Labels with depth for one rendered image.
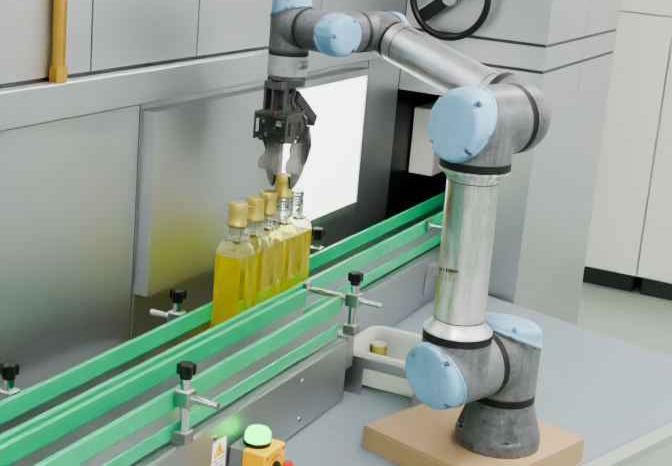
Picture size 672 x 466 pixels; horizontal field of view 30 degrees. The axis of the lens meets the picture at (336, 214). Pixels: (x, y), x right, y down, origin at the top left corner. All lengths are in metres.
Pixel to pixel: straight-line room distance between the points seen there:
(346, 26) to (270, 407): 0.68
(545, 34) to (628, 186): 2.91
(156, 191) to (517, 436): 0.76
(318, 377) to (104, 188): 0.54
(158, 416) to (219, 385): 0.18
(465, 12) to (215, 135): 0.97
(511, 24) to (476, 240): 1.19
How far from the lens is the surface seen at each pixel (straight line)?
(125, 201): 2.23
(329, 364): 2.39
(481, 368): 2.09
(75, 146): 2.09
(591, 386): 2.73
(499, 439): 2.22
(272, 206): 2.36
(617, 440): 2.49
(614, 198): 5.98
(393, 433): 2.27
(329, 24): 2.22
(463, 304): 2.05
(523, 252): 3.22
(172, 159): 2.28
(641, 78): 5.88
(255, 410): 2.16
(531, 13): 3.11
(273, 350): 2.20
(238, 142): 2.48
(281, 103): 2.34
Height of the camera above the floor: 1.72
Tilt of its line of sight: 14 degrees down
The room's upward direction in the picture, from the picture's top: 5 degrees clockwise
